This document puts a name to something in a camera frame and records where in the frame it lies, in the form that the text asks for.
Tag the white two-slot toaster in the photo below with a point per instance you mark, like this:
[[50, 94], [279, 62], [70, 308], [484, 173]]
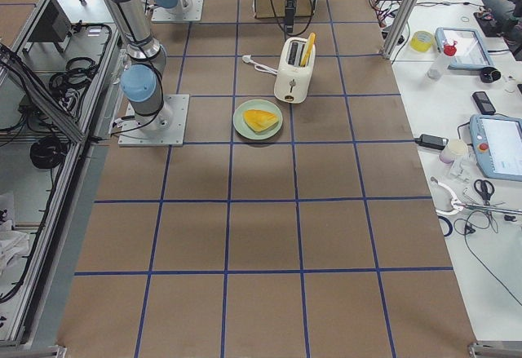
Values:
[[292, 81]]

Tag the toast bread slice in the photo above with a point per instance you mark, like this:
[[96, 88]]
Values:
[[307, 50]]

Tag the light green plate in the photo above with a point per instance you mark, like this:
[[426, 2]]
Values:
[[241, 127]]

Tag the triangular orange bread pastry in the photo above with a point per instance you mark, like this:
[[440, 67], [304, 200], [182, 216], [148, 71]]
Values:
[[259, 120]]

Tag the yellow tape roll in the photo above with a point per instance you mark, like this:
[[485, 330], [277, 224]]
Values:
[[421, 41]]

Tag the red cap squeeze bottle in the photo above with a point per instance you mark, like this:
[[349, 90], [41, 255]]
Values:
[[441, 64]]

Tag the upper blue teach pendant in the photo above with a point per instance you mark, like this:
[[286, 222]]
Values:
[[471, 53]]

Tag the blue teach pendant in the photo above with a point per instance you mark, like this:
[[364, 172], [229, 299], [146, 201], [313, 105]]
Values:
[[496, 142], [471, 53]]

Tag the black power adapter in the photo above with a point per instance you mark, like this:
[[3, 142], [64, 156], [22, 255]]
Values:
[[431, 141]]

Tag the black smartphone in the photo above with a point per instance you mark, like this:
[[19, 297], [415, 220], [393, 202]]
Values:
[[483, 103]]

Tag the white plastic cup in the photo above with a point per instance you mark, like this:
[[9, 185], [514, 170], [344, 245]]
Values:
[[454, 149]]

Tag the lower blue teach pendant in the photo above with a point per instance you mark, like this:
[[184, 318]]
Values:
[[496, 142]]

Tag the white headset band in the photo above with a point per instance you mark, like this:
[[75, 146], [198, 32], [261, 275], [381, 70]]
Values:
[[449, 204]]

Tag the black scissors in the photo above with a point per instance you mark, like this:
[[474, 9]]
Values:
[[485, 189]]

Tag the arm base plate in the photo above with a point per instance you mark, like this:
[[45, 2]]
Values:
[[193, 15], [168, 128]]

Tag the aluminium frame post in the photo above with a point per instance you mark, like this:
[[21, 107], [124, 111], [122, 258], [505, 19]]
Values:
[[397, 28]]

